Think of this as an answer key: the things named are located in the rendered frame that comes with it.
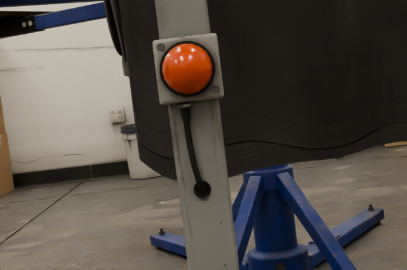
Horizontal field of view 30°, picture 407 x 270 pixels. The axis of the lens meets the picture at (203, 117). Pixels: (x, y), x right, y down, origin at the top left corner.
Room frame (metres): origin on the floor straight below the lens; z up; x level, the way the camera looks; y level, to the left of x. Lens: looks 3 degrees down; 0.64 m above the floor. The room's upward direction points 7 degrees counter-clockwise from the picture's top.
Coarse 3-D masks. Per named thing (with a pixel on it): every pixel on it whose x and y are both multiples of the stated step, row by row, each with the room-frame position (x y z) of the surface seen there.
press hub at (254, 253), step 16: (272, 176) 2.15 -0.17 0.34; (272, 192) 2.16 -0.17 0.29; (272, 208) 2.16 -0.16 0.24; (288, 208) 2.18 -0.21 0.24; (256, 224) 2.19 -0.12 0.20; (272, 224) 2.17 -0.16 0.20; (288, 224) 2.18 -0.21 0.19; (256, 240) 2.21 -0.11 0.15; (272, 240) 2.17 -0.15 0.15; (288, 240) 2.17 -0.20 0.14; (256, 256) 2.17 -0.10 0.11; (272, 256) 2.15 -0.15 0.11; (288, 256) 2.14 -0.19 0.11; (304, 256) 2.17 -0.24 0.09
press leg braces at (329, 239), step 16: (256, 176) 2.16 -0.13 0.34; (288, 176) 2.15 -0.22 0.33; (240, 192) 2.34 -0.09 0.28; (256, 192) 2.12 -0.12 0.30; (288, 192) 2.11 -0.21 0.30; (240, 208) 2.10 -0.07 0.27; (256, 208) 2.10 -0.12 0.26; (304, 208) 2.07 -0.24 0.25; (240, 224) 2.06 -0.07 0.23; (304, 224) 2.06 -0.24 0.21; (320, 224) 2.03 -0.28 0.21; (240, 240) 2.02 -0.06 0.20; (320, 240) 2.00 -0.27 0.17; (336, 240) 2.00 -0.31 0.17; (240, 256) 2.00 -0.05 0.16; (336, 256) 1.95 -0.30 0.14
